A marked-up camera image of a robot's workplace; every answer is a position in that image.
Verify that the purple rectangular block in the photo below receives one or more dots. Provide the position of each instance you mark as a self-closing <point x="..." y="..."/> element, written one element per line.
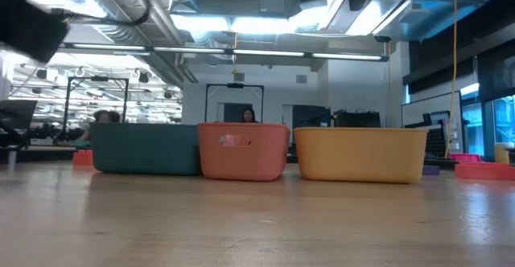
<point x="431" y="170"/>

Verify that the orange toy brick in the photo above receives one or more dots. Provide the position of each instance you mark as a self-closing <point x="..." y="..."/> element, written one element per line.
<point x="82" y="157"/>
<point x="484" y="171"/>

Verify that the black background robot arm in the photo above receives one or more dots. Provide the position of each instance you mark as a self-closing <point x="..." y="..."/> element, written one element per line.
<point x="52" y="132"/>

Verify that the black monitor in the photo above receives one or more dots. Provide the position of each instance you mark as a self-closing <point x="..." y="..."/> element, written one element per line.
<point x="16" y="114"/>

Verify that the person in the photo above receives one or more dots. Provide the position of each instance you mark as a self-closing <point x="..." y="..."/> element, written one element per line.
<point x="101" y="116"/>
<point x="249" y="116"/>
<point x="114" y="117"/>

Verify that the black equipment case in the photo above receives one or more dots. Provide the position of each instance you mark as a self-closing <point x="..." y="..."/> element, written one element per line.
<point x="356" y="119"/>

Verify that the white board panel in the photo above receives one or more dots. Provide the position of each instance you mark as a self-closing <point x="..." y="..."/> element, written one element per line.
<point x="426" y="106"/>

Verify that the black cabinet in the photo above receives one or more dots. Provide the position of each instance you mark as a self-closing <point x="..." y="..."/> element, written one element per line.
<point x="311" y="116"/>

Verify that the long ceiling light strip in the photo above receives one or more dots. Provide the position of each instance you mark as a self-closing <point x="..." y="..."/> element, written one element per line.
<point x="225" y="51"/>

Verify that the yellow plastic bin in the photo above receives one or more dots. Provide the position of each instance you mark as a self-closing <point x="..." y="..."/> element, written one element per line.
<point x="360" y="154"/>

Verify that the black pegboard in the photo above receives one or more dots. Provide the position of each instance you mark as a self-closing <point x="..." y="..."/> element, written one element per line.
<point x="436" y="142"/>

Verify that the blue plastic bin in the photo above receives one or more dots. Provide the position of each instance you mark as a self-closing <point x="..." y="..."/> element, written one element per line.
<point x="145" y="150"/>

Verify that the orange plastic bin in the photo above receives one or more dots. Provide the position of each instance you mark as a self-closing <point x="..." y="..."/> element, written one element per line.
<point x="243" y="158"/>

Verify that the yellow container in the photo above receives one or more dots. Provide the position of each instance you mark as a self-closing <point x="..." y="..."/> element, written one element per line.
<point x="503" y="153"/>

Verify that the black background rig frame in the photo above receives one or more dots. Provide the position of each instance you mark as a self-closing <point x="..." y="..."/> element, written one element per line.
<point x="235" y="85"/>
<point x="96" y="79"/>

